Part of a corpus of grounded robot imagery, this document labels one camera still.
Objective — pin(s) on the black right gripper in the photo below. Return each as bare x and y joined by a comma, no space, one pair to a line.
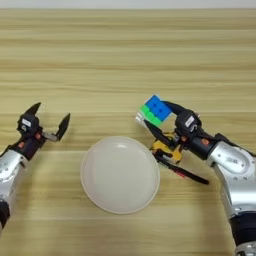
200,143

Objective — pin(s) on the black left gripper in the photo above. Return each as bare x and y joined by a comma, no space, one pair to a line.
30,143

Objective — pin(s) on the multicolour puzzle cube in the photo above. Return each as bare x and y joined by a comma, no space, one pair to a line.
156,110

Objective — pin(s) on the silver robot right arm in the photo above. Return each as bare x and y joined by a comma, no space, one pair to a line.
236,176

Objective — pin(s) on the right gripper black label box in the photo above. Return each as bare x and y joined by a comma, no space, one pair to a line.
188,121

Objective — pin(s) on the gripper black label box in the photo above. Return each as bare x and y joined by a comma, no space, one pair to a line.
188,121
28,124

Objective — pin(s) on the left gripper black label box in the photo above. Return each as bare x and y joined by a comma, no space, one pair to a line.
28,124

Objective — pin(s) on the round white plate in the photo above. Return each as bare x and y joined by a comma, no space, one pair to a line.
120,175

